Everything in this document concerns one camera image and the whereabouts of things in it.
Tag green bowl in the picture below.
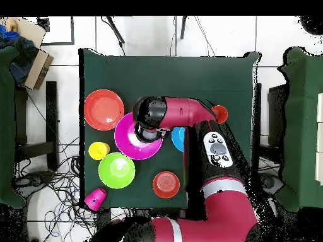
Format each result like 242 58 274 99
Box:
98 151 136 190

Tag light blue bowl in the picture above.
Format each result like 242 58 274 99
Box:
171 126 187 153

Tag large pink bowl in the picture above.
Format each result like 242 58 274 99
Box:
114 112 164 161

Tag small orange bowl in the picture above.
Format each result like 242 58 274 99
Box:
152 171 181 199

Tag dark green table cloth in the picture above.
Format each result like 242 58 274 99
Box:
78 47 262 210

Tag large shallow orange bowl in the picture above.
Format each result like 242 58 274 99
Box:
83 89 125 131

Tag orange cup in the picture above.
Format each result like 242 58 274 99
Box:
211 105 228 125

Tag yellow cup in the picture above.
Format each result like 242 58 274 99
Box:
88 141 111 161

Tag pink cup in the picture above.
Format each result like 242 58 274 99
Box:
83 187 108 212

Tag black box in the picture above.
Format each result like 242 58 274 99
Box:
267 83 288 147

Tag green cloth covered table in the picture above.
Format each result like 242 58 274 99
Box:
274 46 323 213
0 45 26 209

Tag white boxes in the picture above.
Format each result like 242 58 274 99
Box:
315 92 323 187

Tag beige board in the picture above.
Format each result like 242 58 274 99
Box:
6 16 47 49

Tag tangle of black cables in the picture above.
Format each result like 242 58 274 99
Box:
15 135 132 242

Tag black stool frame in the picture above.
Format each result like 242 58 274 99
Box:
14 81 59 173

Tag black camera tripod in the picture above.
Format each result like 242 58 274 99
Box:
100 16 188 57

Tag black floor frame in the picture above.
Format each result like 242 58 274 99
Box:
37 16 76 47

